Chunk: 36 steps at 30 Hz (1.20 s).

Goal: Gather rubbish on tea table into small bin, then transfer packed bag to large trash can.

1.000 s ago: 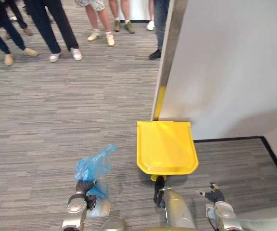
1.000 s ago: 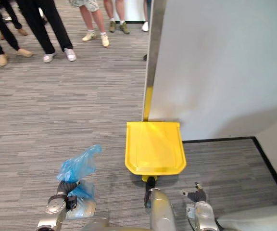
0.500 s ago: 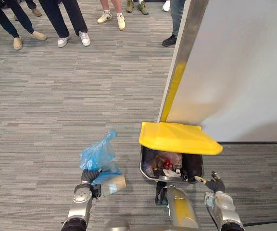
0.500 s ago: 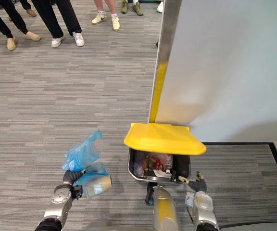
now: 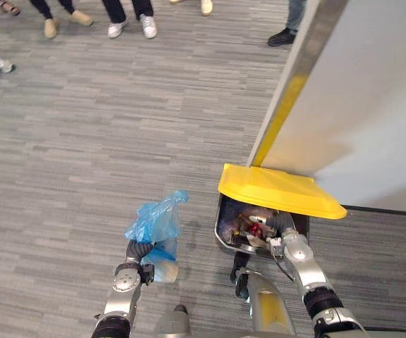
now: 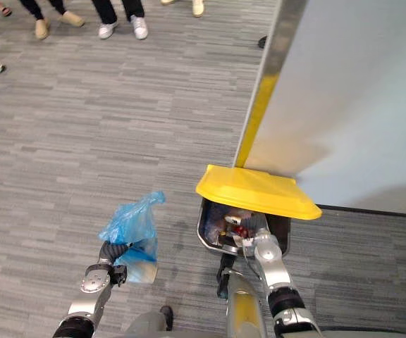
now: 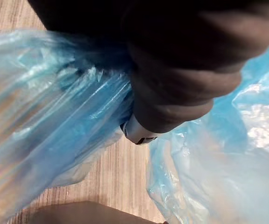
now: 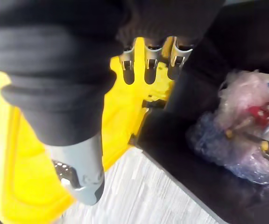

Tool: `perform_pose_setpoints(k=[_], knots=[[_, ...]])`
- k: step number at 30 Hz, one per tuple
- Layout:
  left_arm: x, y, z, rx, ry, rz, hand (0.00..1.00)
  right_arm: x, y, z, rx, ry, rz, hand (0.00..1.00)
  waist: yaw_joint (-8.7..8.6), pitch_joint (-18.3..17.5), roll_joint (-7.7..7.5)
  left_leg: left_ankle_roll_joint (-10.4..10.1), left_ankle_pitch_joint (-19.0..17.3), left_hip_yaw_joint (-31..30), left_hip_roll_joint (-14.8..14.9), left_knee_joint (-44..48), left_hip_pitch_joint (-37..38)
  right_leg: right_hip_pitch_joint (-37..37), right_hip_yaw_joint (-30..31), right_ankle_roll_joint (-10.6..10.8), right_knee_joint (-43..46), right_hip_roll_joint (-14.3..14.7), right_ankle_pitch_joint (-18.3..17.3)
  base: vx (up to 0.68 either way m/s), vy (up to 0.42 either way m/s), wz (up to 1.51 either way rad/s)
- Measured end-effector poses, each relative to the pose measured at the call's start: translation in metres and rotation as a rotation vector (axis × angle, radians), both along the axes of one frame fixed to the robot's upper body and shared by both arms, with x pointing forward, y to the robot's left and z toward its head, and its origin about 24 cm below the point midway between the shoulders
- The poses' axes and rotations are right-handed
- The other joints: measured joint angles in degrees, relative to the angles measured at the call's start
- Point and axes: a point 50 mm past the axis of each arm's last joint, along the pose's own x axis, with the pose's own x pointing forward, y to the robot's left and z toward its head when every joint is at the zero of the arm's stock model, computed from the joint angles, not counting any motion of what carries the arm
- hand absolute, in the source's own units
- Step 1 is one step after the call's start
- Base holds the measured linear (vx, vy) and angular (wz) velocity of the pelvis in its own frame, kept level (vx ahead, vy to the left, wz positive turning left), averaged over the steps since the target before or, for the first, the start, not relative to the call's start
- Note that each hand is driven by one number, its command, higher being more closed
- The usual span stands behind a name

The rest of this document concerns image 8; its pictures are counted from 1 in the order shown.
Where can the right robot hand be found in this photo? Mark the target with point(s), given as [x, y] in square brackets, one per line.
[55, 70]

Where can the black large trash can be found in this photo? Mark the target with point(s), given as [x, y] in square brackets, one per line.
[209, 140]

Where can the clear rubbish bag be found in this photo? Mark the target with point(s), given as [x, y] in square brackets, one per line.
[244, 130]

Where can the yellow trash can lid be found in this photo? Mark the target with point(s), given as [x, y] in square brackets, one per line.
[125, 105]

